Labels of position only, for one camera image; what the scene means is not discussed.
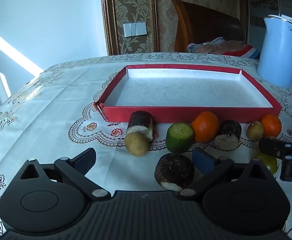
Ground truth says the wardrobe sliding door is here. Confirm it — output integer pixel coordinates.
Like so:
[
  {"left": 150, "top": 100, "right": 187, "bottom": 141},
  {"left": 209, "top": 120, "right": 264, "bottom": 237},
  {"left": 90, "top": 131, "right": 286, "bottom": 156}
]
[{"left": 248, "top": 0, "right": 292, "bottom": 50}]

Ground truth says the white wall switch panel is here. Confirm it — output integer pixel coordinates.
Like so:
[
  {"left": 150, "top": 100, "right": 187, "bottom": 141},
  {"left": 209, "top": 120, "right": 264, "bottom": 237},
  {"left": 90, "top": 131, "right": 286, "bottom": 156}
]
[{"left": 123, "top": 22, "right": 147, "bottom": 37}]

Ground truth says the brown wooden wall trim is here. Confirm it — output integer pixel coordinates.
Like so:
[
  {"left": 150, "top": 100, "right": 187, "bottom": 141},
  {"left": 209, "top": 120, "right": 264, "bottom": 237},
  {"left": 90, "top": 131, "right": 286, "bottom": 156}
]
[{"left": 102, "top": 0, "right": 159, "bottom": 55}]

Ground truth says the short dark sugarcane piece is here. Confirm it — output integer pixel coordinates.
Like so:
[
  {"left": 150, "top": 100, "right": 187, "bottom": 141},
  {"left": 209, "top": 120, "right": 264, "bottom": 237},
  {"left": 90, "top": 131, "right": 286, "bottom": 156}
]
[{"left": 154, "top": 153, "right": 195, "bottom": 192}]

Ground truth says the small orange tangerine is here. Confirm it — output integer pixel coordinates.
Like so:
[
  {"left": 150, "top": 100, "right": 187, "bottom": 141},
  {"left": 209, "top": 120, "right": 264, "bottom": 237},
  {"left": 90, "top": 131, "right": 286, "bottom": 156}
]
[{"left": 260, "top": 114, "right": 282, "bottom": 138}]

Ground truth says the light blue electric kettle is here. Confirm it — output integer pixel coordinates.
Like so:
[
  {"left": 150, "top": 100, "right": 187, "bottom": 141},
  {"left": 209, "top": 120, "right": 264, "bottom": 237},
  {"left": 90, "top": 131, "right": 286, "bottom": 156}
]
[{"left": 257, "top": 15, "right": 292, "bottom": 88}]

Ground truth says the floral embroidered tablecloth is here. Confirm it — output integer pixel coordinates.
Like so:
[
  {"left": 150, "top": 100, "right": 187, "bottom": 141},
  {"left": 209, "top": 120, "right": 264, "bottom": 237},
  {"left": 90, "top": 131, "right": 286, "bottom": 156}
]
[{"left": 0, "top": 52, "right": 292, "bottom": 240}]

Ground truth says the large orange tangerine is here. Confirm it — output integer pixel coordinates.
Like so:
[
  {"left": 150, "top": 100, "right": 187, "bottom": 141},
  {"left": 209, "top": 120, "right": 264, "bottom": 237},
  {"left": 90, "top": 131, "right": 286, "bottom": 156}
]
[{"left": 190, "top": 111, "right": 220, "bottom": 143}]

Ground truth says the brown wooden headboard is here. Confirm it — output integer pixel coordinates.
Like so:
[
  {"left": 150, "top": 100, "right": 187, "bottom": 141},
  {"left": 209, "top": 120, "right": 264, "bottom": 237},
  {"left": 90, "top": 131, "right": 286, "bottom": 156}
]
[{"left": 172, "top": 0, "right": 244, "bottom": 52}]

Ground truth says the green cucumber chunk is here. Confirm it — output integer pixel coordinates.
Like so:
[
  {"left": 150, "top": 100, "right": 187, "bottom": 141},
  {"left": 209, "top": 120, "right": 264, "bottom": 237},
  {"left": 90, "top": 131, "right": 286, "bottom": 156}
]
[{"left": 166, "top": 122, "right": 194, "bottom": 153}]

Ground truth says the pink patterned pillow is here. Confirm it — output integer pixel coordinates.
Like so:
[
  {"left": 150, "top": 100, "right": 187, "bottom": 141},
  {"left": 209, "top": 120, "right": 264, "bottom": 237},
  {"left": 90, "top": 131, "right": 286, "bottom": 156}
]
[{"left": 187, "top": 37, "right": 260, "bottom": 60}]

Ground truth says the small brown longan fruit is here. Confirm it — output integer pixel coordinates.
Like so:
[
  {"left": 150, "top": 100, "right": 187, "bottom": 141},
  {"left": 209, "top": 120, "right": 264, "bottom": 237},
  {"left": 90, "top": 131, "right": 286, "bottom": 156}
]
[{"left": 246, "top": 121, "right": 263, "bottom": 141}]

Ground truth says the red shallow cardboard tray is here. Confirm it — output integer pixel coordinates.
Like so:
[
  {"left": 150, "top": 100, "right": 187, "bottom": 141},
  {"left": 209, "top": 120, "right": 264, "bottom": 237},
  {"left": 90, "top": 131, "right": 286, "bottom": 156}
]
[{"left": 94, "top": 63, "right": 282, "bottom": 123}]

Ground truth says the green tomato with stem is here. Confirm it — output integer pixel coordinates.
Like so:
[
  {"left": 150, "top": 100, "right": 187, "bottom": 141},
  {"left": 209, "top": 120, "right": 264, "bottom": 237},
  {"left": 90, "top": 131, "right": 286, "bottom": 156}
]
[{"left": 254, "top": 152, "right": 278, "bottom": 175}]

